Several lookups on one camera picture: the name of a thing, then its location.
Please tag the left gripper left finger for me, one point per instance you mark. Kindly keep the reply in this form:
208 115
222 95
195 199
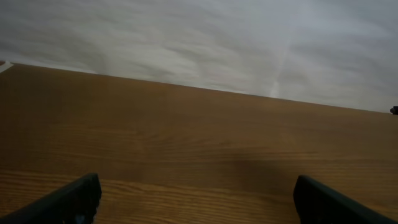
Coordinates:
68 202

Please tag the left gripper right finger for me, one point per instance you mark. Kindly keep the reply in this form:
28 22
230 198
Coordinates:
329 205

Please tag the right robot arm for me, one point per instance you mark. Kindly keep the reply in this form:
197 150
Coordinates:
395 110

